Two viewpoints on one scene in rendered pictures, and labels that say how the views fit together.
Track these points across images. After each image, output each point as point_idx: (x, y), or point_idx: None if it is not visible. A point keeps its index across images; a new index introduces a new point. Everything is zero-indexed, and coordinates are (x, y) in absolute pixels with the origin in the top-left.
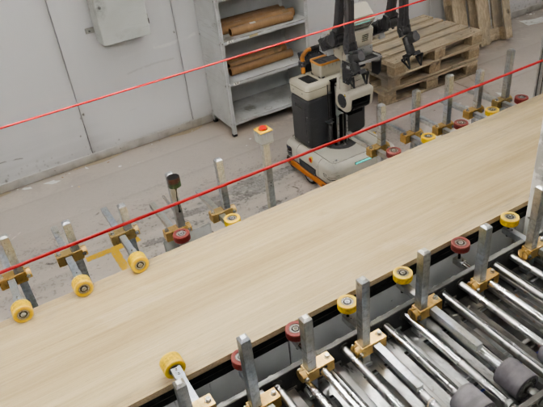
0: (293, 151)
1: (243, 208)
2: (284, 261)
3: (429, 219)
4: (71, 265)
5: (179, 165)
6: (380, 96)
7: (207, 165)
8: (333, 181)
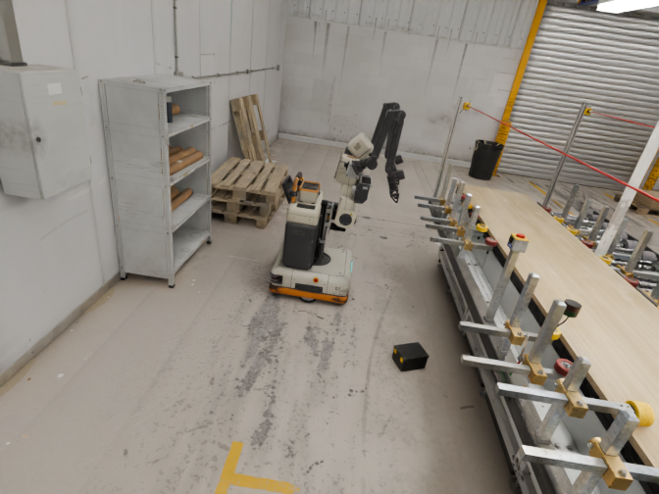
0: (285, 278)
1: (291, 348)
2: (637, 339)
3: (596, 273)
4: (647, 471)
5: (152, 338)
6: (260, 221)
7: (188, 325)
8: (347, 291)
